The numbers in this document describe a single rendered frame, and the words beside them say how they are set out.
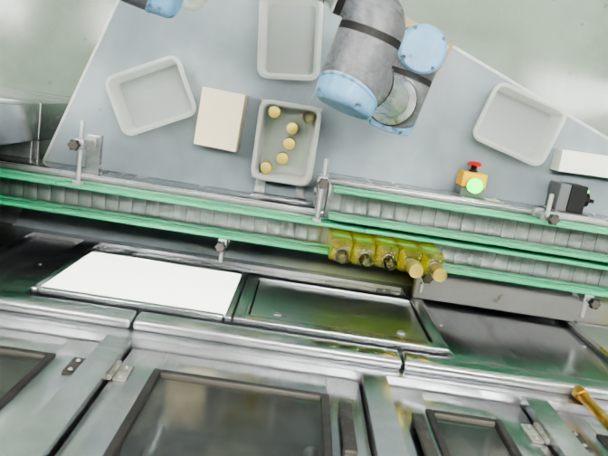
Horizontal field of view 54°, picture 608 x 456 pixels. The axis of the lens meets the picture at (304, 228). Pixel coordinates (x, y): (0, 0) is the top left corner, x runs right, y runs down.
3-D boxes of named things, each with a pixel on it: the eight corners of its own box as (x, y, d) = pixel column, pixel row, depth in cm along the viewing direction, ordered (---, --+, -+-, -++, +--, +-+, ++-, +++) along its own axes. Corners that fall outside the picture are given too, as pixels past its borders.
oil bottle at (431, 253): (407, 255, 168) (421, 276, 147) (411, 236, 167) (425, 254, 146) (426, 258, 169) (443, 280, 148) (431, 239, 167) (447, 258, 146)
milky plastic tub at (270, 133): (252, 175, 177) (249, 178, 168) (262, 98, 172) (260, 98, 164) (310, 184, 177) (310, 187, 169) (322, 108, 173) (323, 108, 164)
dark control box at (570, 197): (543, 205, 178) (555, 210, 170) (549, 179, 177) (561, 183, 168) (570, 209, 178) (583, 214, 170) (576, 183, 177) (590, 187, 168)
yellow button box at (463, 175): (452, 191, 178) (459, 194, 170) (458, 166, 176) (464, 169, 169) (476, 194, 178) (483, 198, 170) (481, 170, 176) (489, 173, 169)
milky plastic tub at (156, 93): (111, 79, 173) (101, 78, 165) (184, 54, 172) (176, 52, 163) (133, 137, 177) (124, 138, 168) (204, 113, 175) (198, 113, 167)
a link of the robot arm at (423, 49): (447, 38, 151) (459, 32, 138) (425, 90, 154) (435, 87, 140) (403, 21, 151) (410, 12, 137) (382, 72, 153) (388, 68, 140)
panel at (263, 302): (87, 259, 159) (28, 299, 126) (88, 248, 159) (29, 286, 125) (419, 309, 161) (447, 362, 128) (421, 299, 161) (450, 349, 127)
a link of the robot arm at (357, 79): (435, 86, 151) (394, 34, 100) (412, 141, 154) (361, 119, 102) (392, 71, 154) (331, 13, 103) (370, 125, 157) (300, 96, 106)
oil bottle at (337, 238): (326, 242, 168) (328, 262, 147) (329, 223, 167) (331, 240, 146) (346, 245, 168) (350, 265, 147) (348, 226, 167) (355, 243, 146)
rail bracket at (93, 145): (91, 175, 174) (60, 185, 152) (96, 118, 171) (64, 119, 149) (108, 177, 175) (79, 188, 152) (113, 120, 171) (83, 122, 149)
